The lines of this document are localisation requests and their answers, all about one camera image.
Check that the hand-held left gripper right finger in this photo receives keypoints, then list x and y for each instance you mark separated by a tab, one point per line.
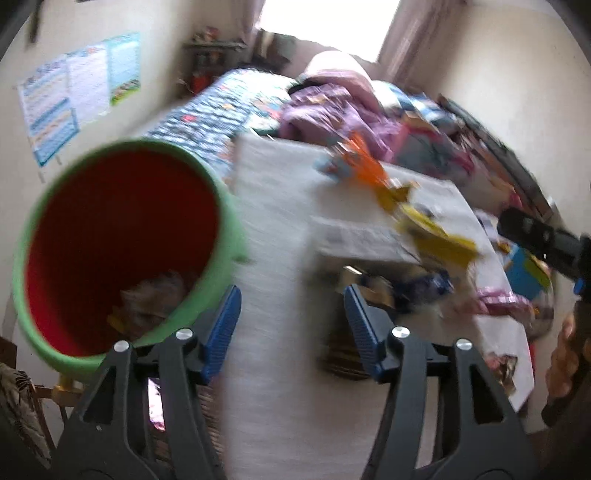
362	325

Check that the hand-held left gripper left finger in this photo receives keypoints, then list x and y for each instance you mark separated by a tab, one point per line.
224	332

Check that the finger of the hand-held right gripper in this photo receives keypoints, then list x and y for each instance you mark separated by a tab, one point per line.
583	288
540	237

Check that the green bucket with red inside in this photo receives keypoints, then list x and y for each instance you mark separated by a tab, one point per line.
115	230

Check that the person's right forearm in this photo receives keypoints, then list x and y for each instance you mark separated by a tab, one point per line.
565	413

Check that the person's right hand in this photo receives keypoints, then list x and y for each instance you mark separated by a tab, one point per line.
568	364

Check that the brown striped packet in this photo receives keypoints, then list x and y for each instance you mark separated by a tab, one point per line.
341	350

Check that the blue and yellow box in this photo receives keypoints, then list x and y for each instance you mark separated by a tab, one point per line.
524	272

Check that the blue snack packet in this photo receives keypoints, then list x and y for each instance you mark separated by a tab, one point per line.
422	288

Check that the pink snack packet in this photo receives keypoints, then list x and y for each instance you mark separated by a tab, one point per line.
503	300

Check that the crumpled grey wrapper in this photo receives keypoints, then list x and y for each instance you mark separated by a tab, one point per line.
152	300

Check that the flat yellow box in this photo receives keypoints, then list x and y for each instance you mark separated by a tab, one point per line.
438	240

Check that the white table cloth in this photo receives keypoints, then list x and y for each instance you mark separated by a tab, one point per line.
277	230

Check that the gold brown packet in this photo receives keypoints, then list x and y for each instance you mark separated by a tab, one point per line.
502	371

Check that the yellow crumpled wrapper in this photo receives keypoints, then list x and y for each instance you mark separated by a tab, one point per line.
392	196

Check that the orange plastic bag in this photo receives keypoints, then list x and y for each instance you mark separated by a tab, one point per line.
364	161

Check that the blue striped pillow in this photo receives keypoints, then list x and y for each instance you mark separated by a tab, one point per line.
415	104

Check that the wooden chair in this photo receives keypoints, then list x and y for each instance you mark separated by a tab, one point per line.
51	406

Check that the purple quilt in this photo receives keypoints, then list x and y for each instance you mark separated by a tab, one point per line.
337	110

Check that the blue patterned bed sheet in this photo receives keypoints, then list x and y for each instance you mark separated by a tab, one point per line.
217	115

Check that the floral cushion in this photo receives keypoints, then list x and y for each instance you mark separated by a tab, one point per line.
21	410

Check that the pink curtain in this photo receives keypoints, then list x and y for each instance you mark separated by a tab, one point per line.
408	37

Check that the bright window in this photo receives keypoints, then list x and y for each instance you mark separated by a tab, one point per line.
328	23

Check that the dark wooden bed frame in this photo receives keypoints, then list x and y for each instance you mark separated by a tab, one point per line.
498	147

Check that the white wall chart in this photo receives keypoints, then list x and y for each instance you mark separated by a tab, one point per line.
90	85

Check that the wall shelf with items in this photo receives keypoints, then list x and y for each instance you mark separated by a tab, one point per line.
212	50

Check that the blue wall chart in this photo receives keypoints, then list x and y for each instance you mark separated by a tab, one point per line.
48	110

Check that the teal wall chart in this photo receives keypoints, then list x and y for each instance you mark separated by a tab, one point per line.
124	64

